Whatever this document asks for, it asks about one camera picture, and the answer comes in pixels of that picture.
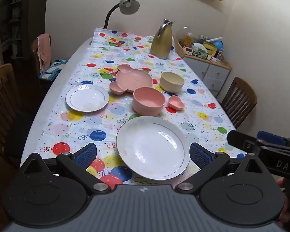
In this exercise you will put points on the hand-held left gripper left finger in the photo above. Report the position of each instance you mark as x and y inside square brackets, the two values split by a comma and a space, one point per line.
[87, 153]

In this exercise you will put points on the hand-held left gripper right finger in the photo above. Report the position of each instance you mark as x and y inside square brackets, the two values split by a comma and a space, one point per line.
[200, 157]

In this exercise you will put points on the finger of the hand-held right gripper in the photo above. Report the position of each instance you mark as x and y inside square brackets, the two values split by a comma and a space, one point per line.
[241, 142]
[270, 136]

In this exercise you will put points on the large white plate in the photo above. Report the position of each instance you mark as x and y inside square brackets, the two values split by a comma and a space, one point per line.
[149, 147]

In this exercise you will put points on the small white plate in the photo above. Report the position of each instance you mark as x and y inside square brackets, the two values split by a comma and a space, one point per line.
[87, 99]

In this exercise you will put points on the small pink heart dish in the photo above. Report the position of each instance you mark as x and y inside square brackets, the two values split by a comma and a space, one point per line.
[176, 102]

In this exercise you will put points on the pink bowl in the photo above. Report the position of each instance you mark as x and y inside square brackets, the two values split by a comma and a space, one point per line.
[147, 101]

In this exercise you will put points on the beige bowl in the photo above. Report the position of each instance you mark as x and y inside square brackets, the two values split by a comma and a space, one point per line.
[171, 83]

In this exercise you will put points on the pink bear-shaped plate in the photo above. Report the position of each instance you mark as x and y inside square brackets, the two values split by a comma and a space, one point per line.
[133, 78]

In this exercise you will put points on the balloon print tablecloth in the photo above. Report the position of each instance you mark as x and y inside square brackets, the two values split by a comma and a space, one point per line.
[70, 125]

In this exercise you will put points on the wooden chair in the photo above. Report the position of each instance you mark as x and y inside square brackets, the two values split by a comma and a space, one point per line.
[239, 96]
[35, 53]
[2, 89]

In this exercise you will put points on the white drawer cabinet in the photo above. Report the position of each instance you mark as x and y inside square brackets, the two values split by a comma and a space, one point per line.
[215, 77]

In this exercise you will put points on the blue striped bag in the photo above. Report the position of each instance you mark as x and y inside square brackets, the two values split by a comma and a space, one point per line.
[52, 70]

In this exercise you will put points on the yellow box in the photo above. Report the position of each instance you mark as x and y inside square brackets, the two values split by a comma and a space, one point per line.
[210, 48]

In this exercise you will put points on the blue round container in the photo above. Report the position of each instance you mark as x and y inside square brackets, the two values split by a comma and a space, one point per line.
[218, 45]

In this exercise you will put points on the green tissue pack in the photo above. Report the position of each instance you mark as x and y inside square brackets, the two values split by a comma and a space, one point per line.
[199, 50]

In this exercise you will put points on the white kitchen timer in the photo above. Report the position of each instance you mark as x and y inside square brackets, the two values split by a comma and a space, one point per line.
[189, 51]

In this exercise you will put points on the pink towel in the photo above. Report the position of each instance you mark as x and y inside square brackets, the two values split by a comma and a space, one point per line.
[44, 50]

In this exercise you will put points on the yellow drink bottle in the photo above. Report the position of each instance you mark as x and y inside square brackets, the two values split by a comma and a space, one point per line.
[189, 38]

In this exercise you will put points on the gold thermos jug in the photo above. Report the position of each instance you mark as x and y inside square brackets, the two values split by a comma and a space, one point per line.
[160, 43]

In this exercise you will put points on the grey desk lamp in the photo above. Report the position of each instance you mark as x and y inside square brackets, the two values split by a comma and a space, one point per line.
[129, 4]

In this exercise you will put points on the dark bookcase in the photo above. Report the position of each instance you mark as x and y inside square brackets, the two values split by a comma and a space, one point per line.
[14, 17]

